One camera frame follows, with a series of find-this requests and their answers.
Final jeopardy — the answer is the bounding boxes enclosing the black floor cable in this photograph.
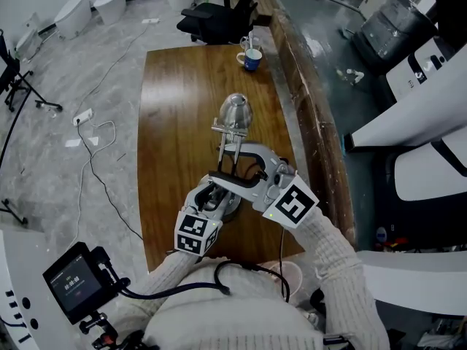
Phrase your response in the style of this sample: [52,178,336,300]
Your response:
[75,122,144,241]

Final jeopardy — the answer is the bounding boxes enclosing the black and red mount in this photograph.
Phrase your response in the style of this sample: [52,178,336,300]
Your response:
[78,311,123,350]

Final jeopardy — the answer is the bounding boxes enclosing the thick black cable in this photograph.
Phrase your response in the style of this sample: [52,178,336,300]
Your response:
[116,260,291,304]

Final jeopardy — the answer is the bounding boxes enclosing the blue and white mug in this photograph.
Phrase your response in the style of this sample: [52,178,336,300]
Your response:
[236,48,263,72]

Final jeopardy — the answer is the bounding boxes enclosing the black office chair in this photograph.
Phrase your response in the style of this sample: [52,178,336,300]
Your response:
[177,0,273,46]
[0,29,21,87]

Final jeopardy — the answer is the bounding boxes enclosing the thin white floor cable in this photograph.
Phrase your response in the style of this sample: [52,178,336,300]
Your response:
[74,22,153,118]

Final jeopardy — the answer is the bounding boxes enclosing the white machine with black marks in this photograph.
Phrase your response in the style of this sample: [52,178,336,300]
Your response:
[385,36,460,101]

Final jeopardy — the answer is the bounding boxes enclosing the white machine with black stripe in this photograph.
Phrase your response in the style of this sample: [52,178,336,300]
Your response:
[393,136,467,202]

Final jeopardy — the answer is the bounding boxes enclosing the white floor debris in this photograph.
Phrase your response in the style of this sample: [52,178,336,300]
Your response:
[337,67,366,86]

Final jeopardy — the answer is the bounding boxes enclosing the silver manual juicer press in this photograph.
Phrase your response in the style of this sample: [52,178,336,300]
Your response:
[210,92,255,225]

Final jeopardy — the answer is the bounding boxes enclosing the white round bins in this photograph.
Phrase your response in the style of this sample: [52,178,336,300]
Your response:
[93,0,127,26]

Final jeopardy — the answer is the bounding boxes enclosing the clear glass with white stick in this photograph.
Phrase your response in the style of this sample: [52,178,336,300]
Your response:
[239,31,262,53]

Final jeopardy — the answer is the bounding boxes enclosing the clear plastic cup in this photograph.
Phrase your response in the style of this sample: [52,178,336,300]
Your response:
[260,260,304,306]

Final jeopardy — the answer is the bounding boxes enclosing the white console with black slots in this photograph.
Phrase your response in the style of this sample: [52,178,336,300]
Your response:
[0,230,74,350]

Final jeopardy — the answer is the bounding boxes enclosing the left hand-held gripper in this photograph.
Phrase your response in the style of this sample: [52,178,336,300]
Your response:
[174,179,236,257]

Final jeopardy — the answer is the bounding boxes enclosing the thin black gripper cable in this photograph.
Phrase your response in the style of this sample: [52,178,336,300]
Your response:
[279,227,287,298]

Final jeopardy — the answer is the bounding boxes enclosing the person's left forearm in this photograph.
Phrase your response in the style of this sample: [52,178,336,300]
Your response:
[140,248,205,306]

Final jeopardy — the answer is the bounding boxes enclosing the person's white knit sweater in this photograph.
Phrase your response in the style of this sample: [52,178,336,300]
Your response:
[112,257,391,350]

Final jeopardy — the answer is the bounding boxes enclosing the person's right forearm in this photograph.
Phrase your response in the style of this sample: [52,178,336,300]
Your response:
[286,206,366,287]

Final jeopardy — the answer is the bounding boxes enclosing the plastic wrapped grey machine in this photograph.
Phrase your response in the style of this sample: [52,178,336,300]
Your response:
[352,0,439,76]

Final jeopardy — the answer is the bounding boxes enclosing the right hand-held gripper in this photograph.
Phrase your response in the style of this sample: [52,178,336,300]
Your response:
[208,142,320,230]

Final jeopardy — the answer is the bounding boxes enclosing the black screen recorder device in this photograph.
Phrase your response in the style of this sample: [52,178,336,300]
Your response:
[42,241,121,326]

